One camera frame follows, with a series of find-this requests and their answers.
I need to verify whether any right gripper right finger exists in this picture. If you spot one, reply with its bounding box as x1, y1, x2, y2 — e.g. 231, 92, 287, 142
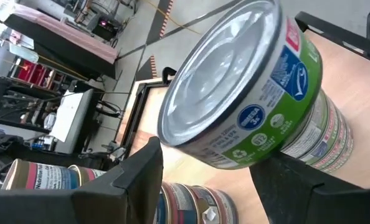
249, 151, 370, 224

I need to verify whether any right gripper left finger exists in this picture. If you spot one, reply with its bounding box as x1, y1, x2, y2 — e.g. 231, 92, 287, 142
0, 136, 164, 224

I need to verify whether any dark grey desk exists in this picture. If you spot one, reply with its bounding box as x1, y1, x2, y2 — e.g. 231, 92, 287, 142
49, 88, 102, 155

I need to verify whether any red storage bins rack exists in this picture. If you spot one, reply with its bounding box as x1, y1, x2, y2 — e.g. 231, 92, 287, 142
15, 58, 57, 90

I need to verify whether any black mat orange striped edge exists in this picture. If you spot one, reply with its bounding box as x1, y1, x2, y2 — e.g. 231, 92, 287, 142
136, 55, 158, 81
146, 0, 175, 45

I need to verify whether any table with pink cloth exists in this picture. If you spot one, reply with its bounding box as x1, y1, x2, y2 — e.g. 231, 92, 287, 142
0, 2, 120, 80

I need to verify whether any black device purple light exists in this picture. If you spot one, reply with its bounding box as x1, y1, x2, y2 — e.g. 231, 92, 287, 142
90, 11, 121, 42

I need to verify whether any black aluminium table frame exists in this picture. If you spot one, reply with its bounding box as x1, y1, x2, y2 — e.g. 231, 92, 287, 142
118, 66, 177, 158

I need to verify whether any yellow floor cable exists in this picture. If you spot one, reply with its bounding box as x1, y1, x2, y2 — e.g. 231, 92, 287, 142
143, 0, 202, 35

